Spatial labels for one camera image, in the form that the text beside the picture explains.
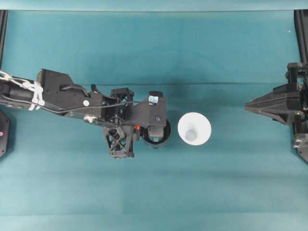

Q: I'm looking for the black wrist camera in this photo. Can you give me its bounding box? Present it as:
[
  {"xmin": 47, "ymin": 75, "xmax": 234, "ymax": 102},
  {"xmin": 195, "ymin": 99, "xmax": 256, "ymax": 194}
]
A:
[{"xmin": 129, "ymin": 90, "xmax": 168, "ymax": 144}]

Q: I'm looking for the black metal frame rail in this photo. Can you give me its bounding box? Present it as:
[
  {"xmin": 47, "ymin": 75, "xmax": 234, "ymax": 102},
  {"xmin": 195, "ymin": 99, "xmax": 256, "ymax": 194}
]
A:
[
  {"xmin": 0, "ymin": 9, "xmax": 9, "ymax": 70},
  {"xmin": 294, "ymin": 9, "xmax": 308, "ymax": 64}
]

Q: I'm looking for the black hexagonal base plate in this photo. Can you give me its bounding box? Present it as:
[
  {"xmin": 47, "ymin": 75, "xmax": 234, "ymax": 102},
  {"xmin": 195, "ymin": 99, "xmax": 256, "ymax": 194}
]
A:
[
  {"xmin": 291, "ymin": 146, "xmax": 308, "ymax": 166},
  {"xmin": 0, "ymin": 109, "xmax": 12, "ymax": 158}
]

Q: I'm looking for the white paper cup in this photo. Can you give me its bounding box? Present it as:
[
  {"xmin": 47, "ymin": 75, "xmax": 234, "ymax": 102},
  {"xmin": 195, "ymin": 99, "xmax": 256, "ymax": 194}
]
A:
[{"xmin": 177, "ymin": 112, "xmax": 212, "ymax": 146}]

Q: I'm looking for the thin black camera cable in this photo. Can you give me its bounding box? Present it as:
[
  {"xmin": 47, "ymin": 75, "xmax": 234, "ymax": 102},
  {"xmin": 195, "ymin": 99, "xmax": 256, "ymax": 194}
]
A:
[{"xmin": 0, "ymin": 95, "xmax": 150, "ymax": 114}]

